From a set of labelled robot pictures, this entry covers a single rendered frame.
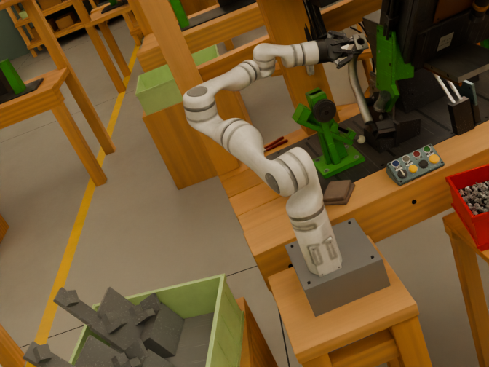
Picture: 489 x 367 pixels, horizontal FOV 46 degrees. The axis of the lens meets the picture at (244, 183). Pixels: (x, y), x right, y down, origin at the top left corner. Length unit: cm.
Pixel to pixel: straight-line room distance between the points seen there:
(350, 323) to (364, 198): 45
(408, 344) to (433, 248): 141
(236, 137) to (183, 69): 68
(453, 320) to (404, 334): 106
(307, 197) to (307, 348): 37
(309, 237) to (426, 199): 54
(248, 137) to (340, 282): 43
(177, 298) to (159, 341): 14
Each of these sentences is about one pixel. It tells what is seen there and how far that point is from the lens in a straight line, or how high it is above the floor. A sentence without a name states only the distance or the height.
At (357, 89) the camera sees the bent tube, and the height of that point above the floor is 109.
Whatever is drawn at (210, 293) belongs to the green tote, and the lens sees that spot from 163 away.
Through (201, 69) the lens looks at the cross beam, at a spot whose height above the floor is 127.
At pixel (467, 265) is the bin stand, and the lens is 186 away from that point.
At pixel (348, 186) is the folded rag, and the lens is 180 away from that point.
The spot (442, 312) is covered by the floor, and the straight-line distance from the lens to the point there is 262.
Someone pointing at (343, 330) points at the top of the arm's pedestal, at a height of 85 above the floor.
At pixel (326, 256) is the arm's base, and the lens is 144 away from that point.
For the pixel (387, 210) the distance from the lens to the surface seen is 179.
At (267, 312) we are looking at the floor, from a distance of 288.
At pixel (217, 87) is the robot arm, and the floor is 136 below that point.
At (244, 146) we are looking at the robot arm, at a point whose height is 129.
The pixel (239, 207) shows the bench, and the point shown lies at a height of 88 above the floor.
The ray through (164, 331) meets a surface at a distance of 162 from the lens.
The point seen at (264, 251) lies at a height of 90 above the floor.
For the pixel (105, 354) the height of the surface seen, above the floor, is 98.
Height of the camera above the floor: 189
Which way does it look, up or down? 29 degrees down
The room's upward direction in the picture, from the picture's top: 23 degrees counter-clockwise
